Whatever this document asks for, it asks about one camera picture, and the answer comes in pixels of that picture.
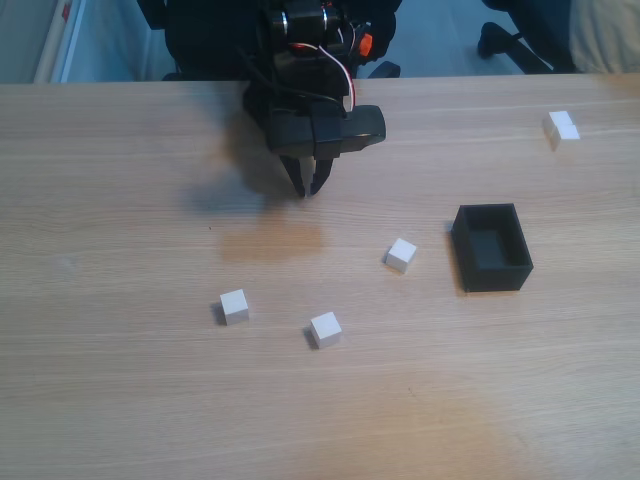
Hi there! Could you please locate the white cube block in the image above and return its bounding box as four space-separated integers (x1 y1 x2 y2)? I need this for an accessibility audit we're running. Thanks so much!
543 110 582 152
218 288 251 327
383 237 418 275
308 311 343 350

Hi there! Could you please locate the black open box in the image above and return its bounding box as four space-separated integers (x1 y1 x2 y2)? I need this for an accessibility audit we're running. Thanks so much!
450 202 535 294

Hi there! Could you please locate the white panel with red mark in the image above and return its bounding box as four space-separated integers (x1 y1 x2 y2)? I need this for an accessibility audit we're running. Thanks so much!
33 0 89 84

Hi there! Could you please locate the beige cloth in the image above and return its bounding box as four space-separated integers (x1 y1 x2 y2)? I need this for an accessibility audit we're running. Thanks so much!
569 0 640 75

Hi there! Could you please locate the black oval camera box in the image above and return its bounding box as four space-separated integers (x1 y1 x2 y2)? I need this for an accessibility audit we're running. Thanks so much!
312 104 388 159

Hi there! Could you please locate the white and red servo wire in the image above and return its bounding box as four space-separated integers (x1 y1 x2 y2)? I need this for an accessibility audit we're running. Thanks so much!
289 42 359 114

